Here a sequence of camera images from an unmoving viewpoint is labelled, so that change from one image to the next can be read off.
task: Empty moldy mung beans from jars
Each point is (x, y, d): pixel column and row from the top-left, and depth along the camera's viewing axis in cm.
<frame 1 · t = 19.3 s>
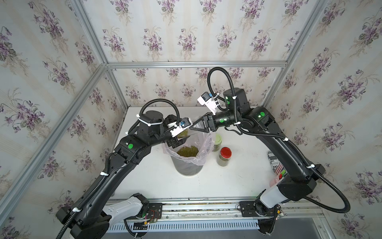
left hand: (183, 124, 64), fingers open
right hand: (197, 125, 59), fingers open
mesh bin with pink bag: (188, 166, 77), point 13 cm above the table
green mung beans pile: (190, 151, 93), point 4 cm above the table
green lid bean jar: (218, 140, 96), point 6 cm above the table
red lid bean jar: (225, 155, 81), point 14 cm above the table

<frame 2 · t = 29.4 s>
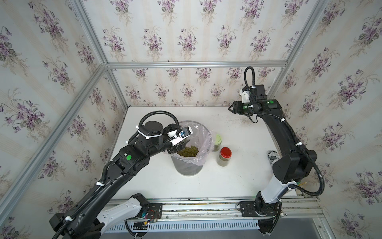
left hand: (183, 130, 63), fingers open
right hand: (237, 108, 83), fingers open
the named things where they were.

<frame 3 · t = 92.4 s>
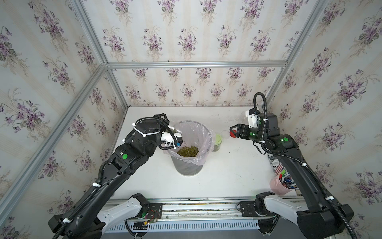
left hand: (157, 116, 63), fingers open
right hand: (238, 129, 74), fingers open
pink pen cup: (281, 185, 73), point 11 cm above the table
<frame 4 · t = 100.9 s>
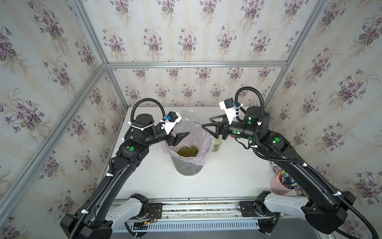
left hand: (183, 125, 65), fingers open
right hand: (210, 122, 59), fingers open
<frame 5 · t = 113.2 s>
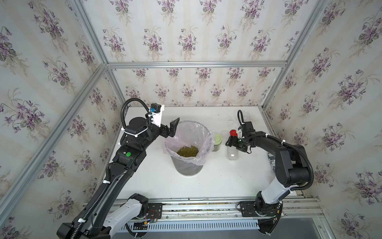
left hand: (169, 115, 66), fingers open
right hand: (234, 145, 95), fingers open
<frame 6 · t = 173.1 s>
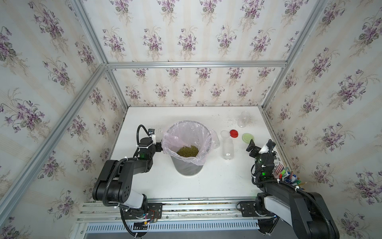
left hand: (156, 138, 93), fingers open
right hand: (263, 143, 85), fingers open
green jar lid: (247, 137, 104), on the table
